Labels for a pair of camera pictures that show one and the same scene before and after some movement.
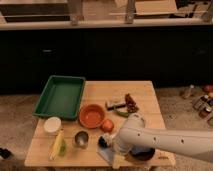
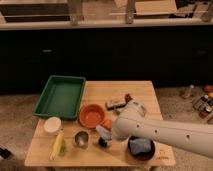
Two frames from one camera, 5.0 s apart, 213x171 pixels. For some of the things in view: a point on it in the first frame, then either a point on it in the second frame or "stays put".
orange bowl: [91, 116] stays put
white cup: [52, 124] stays put
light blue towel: [107, 154] to [103, 133]
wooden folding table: [90, 139] stays put
